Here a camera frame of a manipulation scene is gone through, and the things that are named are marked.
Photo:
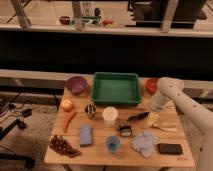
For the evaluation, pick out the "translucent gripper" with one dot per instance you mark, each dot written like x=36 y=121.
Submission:
x=152 y=118

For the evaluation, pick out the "black handled brush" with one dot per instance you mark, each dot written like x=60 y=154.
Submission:
x=125 y=129

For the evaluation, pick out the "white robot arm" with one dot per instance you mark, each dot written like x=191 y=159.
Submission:
x=201 y=117

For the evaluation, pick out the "purple bowl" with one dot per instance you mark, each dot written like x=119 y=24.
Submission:
x=76 y=84

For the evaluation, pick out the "distant red bowl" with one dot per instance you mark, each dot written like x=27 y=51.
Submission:
x=64 y=20

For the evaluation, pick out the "light blue cloth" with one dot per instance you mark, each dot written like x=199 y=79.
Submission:
x=144 y=142

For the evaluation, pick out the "white cup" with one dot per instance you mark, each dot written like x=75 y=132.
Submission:
x=110 y=115

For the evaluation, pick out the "blue cup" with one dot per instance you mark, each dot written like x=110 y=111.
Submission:
x=112 y=144

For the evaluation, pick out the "green plastic tray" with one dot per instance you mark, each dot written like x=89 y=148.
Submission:
x=117 y=89

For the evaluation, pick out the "striped small cup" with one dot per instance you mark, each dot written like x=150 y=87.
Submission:
x=90 y=110

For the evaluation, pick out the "blue sponge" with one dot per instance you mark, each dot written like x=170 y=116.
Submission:
x=86 y=138

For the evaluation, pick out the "orange carrot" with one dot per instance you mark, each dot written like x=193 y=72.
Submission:
x=68 y=119

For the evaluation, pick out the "yellow red apple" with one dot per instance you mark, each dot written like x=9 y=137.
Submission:
x=66 y=105

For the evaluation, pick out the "bunch of dark grapes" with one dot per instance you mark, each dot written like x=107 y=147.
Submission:
x=62 y=147

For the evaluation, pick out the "distant green box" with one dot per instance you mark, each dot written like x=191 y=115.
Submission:
x=91 y=20

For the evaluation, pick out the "wooden handled knife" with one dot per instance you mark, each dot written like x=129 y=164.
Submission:
x=167 y=128

